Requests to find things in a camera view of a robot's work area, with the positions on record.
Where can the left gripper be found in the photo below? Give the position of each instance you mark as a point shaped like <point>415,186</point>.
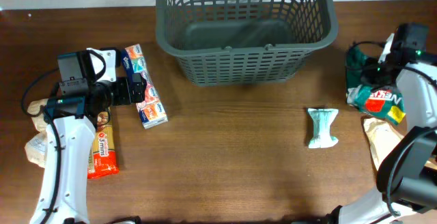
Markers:
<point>126,95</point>

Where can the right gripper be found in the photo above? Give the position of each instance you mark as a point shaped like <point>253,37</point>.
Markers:
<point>369,64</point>

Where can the green Nescafe coffee bag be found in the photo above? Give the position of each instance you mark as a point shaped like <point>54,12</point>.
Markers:
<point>383,103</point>

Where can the beige paper pouch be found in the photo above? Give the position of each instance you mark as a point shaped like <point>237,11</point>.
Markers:
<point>382,137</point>

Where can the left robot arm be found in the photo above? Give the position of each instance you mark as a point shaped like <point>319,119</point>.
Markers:
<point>72,122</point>

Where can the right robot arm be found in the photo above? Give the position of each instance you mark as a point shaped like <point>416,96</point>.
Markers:
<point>404,185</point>

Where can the Kleenex tissue multipack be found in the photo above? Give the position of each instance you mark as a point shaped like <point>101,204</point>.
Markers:
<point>151,110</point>

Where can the small teal white packet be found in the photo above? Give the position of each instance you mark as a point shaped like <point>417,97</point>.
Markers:
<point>322,120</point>

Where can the San Remo spaghetti packet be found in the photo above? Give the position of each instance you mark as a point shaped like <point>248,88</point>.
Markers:
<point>102,157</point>

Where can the crumpled clear plastic pouch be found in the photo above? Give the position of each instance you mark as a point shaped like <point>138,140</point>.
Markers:
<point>36,148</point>

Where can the dark grey plastic basket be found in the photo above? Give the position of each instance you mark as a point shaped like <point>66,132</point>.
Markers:
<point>232,42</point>

